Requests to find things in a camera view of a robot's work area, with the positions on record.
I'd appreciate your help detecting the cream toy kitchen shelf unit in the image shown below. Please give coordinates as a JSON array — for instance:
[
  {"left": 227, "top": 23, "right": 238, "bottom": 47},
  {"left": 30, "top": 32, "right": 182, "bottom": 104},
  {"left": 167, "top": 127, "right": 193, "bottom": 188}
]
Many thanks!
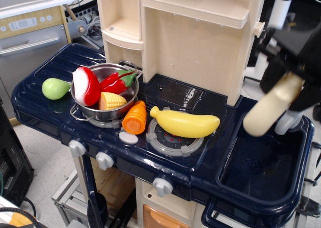
[{"left": 97, "top": 0, "right": 264, "bottom": 106}]

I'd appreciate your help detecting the orange toy carrot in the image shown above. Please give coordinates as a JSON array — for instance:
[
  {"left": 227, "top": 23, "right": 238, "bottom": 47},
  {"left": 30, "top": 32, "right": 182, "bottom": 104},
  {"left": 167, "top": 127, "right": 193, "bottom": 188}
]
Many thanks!
[{"left": 122, "top": 100, "right": 147, "bottom": 135}]

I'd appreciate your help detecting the cream toy detergent bottle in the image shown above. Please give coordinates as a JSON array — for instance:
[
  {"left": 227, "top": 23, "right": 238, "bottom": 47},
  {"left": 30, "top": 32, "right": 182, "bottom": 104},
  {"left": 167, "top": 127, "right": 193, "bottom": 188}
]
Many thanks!
[{"left": 243, "top": 72, "right": 304, "bottom": 137}]

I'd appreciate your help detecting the black computer case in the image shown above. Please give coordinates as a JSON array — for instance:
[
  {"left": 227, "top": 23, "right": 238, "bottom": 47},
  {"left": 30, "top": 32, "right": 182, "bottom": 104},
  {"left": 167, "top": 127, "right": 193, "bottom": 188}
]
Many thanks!
[{"left": 1, "top": 108, "right": 34, "bottom": 206}]

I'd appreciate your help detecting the grey right stove knob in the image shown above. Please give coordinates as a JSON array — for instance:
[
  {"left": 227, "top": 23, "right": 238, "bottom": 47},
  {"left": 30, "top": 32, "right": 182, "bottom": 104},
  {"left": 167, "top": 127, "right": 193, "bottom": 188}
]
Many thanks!
[{"left": 153, "top": 178, "right": 173, "bottom": 197}]

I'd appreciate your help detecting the wooden toy dishwasher cabinet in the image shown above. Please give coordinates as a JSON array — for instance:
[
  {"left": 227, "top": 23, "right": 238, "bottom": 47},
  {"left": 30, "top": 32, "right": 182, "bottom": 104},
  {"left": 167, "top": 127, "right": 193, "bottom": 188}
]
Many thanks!
[{"left": 1, "top": 0, "right": 75, "bottom": 120}]

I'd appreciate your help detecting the steel toy pot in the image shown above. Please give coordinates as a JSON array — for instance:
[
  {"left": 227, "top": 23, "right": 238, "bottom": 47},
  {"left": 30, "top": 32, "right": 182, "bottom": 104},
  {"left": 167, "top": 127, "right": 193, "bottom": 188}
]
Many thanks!
[{"left": 70, "top": 61, "right": 139, "bottom": 121}]

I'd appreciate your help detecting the white stand pole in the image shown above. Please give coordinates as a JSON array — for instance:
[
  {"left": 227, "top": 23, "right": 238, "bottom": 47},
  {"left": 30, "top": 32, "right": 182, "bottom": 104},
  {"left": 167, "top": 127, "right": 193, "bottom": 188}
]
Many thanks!
[{"left": 244, "top": 0, "right": 321, "bottom": 102}]

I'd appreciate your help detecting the dark blue toy kitchen counter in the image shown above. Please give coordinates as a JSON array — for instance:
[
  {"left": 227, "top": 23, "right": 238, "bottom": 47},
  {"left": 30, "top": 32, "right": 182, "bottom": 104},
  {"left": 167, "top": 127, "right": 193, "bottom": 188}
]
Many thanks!
[{"left": 12, "top": 44, "right": 314, "bottom": 227}]

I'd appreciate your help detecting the orange toy oven drawer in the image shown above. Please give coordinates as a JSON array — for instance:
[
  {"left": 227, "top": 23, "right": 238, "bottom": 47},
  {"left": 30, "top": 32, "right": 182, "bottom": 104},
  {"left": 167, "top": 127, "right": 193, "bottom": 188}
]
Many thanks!
[{"left": 143, "top": 205, "right": 188, "bottom": 228}]

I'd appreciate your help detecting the red toy chili pepper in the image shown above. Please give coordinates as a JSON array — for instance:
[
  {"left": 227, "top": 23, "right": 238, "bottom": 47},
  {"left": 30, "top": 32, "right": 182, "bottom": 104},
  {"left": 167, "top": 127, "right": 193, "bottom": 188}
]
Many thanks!
[{"left": 100, "top": 70, "right": 136, "bottom": 94}]

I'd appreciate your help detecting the grey stove knob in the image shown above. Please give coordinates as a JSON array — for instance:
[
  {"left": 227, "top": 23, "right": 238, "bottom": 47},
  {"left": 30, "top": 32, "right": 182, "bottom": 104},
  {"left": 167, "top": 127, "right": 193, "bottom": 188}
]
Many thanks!
[
  {"left": 153, "top": 178, "right": 173, "bottom": 197},
  {"left": 68, "top": 140, "right": 86, "bottom": 158},
  {"left": 96, "top": 152, "right": 114, "bottom": 170}
]

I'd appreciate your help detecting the dark blue toy sink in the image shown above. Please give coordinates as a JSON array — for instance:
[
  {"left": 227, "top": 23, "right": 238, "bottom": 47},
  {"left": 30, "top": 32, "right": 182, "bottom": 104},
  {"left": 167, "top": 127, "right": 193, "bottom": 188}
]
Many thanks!
[{"left": 218, "top": 115, "right": 310, "bottom": 204}]

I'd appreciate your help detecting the yellow toy corn piece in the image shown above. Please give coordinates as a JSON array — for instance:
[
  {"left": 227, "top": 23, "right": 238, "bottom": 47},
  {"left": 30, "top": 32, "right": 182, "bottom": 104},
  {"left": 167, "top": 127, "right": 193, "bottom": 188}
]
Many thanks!
[{"left": 98, "top": 92, "right": 127, "bottom": 111}]

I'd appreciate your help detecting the yellow toy banana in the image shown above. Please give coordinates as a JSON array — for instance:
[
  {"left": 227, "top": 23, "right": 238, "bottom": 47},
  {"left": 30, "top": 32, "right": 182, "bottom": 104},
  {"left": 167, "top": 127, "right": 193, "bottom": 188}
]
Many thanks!
[{"left": 150, "top": 106, "right": 220, "bottom": 138}]

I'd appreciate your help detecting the red white toy radish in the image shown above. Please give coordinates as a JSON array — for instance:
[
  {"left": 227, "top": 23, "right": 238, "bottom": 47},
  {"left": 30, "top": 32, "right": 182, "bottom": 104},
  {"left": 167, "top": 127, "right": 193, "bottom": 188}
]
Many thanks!
[{"left": 73, "top": 67, "right": 101, "bottom": 106}]

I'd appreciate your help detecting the white oval stove button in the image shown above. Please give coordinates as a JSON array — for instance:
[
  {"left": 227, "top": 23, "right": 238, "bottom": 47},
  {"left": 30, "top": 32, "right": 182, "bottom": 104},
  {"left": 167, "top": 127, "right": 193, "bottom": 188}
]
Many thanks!
[{"left": 119, "top": 131, "right": 138, "bottom": 145}]

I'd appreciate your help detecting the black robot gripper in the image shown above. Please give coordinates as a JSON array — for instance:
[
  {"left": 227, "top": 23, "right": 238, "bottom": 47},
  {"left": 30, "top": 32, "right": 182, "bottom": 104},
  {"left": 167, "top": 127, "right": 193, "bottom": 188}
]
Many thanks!
[{"left": 260, "top": 25, "right": 320, "bottom": 112}]

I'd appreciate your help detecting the grey toy stove burner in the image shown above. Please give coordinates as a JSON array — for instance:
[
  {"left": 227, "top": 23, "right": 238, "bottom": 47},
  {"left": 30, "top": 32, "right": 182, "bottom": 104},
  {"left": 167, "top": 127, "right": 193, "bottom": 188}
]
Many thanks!
[{"left": 146, "top": 118, "right": 204, "bottom": 157}]

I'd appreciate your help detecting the grey yellow toy faucet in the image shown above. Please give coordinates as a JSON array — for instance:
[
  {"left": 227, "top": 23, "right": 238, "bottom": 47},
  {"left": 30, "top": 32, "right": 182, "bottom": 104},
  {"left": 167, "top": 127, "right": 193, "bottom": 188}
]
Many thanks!
[{"left": 274, "top": 110, "right": 304, "bottom": 135}]

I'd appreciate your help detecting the grey left stove knob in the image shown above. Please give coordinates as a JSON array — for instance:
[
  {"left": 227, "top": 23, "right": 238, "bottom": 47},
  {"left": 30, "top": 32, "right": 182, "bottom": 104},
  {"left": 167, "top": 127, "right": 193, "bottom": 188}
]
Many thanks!
[{"left": 68, "top": 140, "right": 86, "bottom": 158}]

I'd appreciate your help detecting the green toy pear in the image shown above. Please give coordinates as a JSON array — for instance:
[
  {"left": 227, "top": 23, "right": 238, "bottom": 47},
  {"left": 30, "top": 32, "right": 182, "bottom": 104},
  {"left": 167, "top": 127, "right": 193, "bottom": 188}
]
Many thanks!
[{"left": 42, "top": 78, "right": 71, "bottom": 100}]

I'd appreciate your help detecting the grey middle stove knob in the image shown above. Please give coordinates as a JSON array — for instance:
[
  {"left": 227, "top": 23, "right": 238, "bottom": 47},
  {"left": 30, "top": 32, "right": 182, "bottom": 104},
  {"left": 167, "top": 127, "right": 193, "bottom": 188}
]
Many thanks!
[{"left": 96, "top": 152, "right": 114, "bottom": 170}]

